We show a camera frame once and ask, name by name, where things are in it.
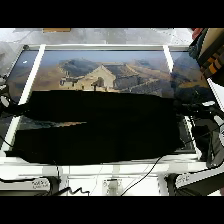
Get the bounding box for silver frame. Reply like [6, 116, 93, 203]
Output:
[0, 43, 221, 197]

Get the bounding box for heap of clothes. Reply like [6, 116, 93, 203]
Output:
[187, 27, 224, 80]

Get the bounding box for black pants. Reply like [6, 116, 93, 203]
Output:
[4, 89, 186, 166]

